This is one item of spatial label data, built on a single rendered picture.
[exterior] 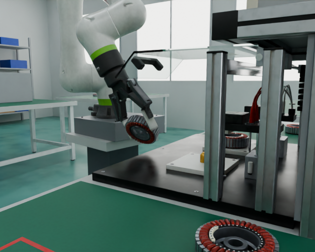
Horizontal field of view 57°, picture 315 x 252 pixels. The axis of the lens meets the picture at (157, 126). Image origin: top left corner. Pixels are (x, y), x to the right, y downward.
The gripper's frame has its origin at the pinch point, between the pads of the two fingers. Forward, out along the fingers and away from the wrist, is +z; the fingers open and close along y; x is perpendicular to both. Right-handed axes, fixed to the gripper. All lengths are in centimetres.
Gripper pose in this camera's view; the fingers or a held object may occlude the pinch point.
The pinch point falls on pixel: (141, 128)
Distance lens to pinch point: 95.0
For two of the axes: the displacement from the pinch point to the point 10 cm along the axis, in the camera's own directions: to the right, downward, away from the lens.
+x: -6.7, 3.6, -6.5
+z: 4.4, 9.0, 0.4
